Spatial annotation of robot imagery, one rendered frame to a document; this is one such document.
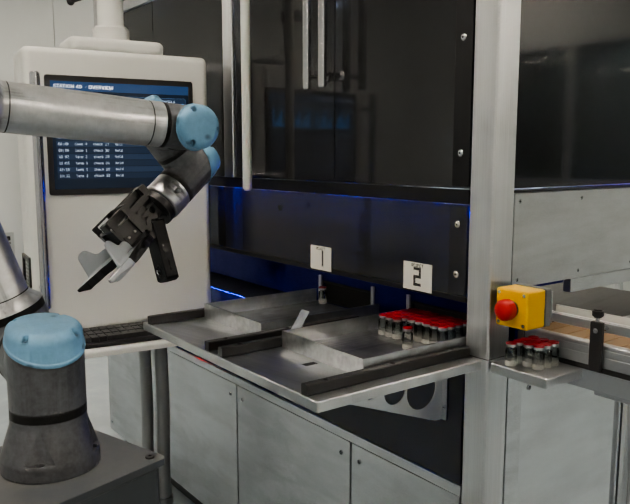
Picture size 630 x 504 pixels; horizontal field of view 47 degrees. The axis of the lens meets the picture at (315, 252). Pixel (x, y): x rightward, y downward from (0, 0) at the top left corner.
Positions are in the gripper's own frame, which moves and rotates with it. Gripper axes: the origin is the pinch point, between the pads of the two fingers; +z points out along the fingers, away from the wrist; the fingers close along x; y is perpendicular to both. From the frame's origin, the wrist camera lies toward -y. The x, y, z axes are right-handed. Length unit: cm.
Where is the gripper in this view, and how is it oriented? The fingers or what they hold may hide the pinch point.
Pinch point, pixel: (95, 290)
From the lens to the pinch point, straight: 128.2
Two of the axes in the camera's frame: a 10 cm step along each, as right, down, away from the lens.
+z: -5.0, 6.9, -5.2
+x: 6.0, -1.5, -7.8
